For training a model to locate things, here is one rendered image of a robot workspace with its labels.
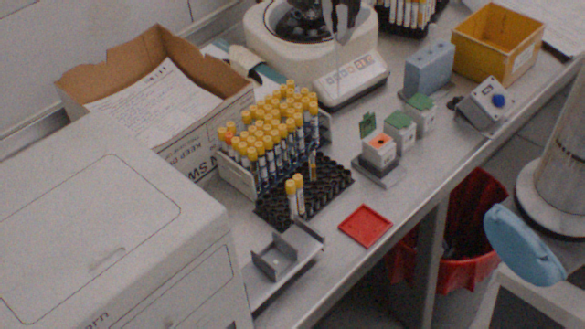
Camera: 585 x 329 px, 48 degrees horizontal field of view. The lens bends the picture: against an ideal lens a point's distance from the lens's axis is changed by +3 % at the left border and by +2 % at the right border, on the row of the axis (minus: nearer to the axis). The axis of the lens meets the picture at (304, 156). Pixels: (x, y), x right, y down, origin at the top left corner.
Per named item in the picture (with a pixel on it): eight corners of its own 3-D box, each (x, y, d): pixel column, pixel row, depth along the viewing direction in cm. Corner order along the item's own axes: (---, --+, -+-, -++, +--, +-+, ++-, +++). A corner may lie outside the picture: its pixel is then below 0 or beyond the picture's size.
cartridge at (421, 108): (422, 138, 125) (425, 112, 120) (402, 127, 127) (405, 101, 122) (435, 127, 126) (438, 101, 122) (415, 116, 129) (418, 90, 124)
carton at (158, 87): (164, 214, 115) (143, 154, 105) (75, 139, 130) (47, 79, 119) (265, 140, 127) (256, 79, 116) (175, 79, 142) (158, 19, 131)
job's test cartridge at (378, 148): (380, 176, 117) (381, 153, 112) (361, 164, 119) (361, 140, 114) (395, 164, 118) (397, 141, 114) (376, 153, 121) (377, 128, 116)
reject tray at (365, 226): (367, 249, 107) (367, 247, 107) (337, 228, 111) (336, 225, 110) (393, 226, 111) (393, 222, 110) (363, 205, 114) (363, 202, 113)
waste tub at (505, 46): (500, 95, 132) (508, 55, 124) (444, 68, 139) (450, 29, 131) (537, 63, 138) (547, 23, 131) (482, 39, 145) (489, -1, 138)
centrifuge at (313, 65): (315, 124, 129) (313, 76, 120) (236, 55, 146) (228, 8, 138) (405, 73, 138) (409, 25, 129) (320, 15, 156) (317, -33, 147)
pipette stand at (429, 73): (422, 111, 130) (426, 72, 123) (397, 95, 134) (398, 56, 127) (455, 88, 134) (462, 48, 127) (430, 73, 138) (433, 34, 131)
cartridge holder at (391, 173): (387, 190, 116) (387, 177, 113) (350, 165, 121) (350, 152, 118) (406, 174, 118) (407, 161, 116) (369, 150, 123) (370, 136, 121)
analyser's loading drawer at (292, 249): (231, 336, 96) (226, 318, 92) (203, 310, 99) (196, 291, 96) (326, 249, 105) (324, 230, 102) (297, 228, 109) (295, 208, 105)
